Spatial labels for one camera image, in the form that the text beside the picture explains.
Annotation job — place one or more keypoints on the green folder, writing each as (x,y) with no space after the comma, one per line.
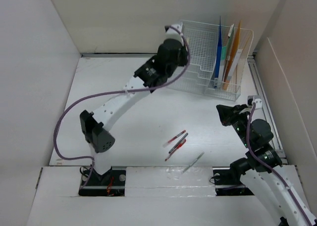
(228,47)

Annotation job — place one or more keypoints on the blue folder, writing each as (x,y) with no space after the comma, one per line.
(218,54)

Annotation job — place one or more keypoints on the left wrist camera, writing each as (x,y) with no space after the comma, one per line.
(171,31)

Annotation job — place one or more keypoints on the orange folder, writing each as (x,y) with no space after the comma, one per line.
(240,42)

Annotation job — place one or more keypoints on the red capped pen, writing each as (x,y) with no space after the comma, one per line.
(178,147)

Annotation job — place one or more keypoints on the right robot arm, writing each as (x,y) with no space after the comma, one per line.
(261,170)

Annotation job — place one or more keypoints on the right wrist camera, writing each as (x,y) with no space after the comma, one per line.
(255,100)

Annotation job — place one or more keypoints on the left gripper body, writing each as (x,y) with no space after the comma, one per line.
(183,61)

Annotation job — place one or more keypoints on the black red pen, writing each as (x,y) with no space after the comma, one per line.
(175,146)

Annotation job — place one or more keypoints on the white green pen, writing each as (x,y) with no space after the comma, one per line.
(193,162)

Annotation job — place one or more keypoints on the red gel pen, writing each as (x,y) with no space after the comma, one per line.
(173,138)

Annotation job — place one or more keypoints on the white wire desk organizer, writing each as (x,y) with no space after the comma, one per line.
(197,79)

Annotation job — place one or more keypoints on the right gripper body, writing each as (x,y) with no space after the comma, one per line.
(239,122)

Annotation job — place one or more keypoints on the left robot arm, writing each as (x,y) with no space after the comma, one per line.
(155,72)

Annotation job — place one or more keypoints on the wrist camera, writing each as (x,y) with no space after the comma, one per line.
(255,100)
(171,31)

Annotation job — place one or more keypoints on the metal mounting rail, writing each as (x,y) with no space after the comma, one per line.
(113,184)

